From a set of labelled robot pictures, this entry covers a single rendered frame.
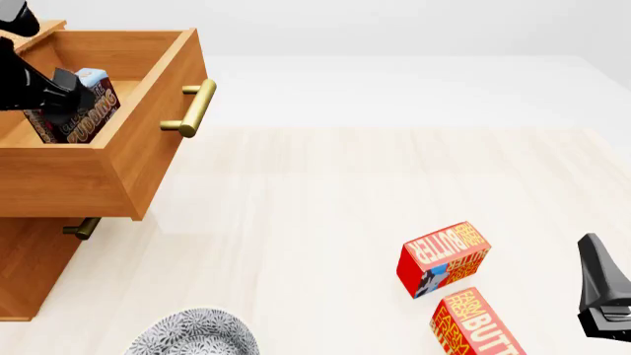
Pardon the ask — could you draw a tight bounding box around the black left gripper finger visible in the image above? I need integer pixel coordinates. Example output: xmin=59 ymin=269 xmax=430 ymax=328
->
xmin=41 ymin=67 xmax=98 ymax=114

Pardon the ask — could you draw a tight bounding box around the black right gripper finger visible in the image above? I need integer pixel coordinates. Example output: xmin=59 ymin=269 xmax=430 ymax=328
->
xmin=577 ymin=232 xmax=631 ymax=313

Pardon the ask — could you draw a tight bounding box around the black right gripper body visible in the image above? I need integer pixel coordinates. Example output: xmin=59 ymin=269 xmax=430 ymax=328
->
xmin=576 ymin=303 xmax=631 ymax=340

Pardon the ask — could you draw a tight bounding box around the brown chocolate pudding box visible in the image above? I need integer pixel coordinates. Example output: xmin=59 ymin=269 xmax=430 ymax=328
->
xmin=23 ymin=67 xmax=122 ymax=146

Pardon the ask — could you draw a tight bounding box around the wooden drawer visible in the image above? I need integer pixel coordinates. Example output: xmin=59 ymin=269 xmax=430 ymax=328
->
xmin=0 ymin=27 xmax=209 ymax=222

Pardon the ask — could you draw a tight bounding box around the wooden cabinet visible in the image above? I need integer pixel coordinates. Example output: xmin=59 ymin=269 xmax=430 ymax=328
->
xmin=0 ymin=19 xmax=103 ymax=322

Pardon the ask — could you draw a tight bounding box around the red butter box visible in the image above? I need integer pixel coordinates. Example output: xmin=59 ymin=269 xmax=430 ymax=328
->
xmin=428 ymin=285 xmax=529 ymax=355
xmin=395 ymin=220 xmax=493 ymax=301

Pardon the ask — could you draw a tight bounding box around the black-and-white patterned bowl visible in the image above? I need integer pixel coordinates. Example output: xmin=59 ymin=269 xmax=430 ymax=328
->
xmin=122 ymin=307 xmax=261 ymax=355

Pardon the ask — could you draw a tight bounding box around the long brass drawer handle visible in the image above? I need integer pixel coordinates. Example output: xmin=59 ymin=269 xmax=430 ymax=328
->
xmin=61 ymin=216 xmax=103 ymax=242
xmin=159 ymin=77 xmax=218 ymax=139

